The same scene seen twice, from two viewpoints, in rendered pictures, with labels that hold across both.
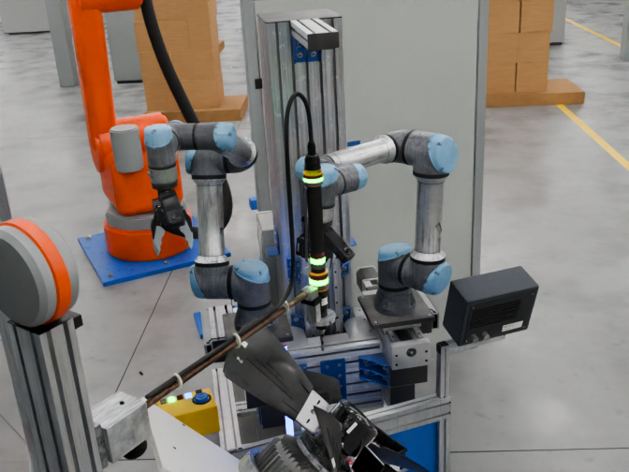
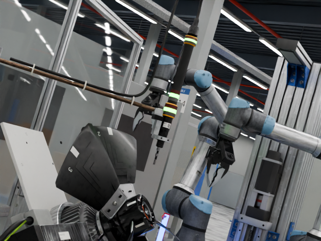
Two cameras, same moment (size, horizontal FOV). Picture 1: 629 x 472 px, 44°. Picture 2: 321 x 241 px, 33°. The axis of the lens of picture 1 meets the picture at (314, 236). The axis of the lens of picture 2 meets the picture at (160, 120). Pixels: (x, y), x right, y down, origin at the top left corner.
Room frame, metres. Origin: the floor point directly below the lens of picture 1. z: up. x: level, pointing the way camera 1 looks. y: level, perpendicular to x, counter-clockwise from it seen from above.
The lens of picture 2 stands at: (0.13, -1.10, 1.40)
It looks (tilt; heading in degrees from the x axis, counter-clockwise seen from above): 4 degrees up; 37
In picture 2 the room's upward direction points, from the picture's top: 16 degrees clockwise
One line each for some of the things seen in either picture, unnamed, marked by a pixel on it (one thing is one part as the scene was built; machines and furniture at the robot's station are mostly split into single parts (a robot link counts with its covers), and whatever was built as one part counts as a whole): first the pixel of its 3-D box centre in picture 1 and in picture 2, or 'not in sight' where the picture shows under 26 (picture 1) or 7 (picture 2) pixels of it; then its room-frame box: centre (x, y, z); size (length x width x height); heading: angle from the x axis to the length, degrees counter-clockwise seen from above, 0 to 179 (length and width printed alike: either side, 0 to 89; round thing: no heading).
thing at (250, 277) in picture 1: (250, 281); (197, 211); (2.35, 0.22, 1.20); 0.13 x 0.12 x 0.14; 81
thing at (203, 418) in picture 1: (188, 418); not in sight; (1.86, 0.39, 1.02); 0.16 x 0.10 x 0.11; 109
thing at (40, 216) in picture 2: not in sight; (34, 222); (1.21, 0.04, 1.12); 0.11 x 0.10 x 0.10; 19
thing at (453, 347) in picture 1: (471, 341); not in sight; (2.16, -0.49, 1.04); 0.24 x 0.03 x 0.03; 109
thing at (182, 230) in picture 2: (255, 312); (191, 235); (2.35, 0.22, 1.09); 0.15 x 0.15 x 0.10
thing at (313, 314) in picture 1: (317, 302); (162, 125); (1.60, 0.00, 1.50); 0.09 x 0.07 x 0.10; 144
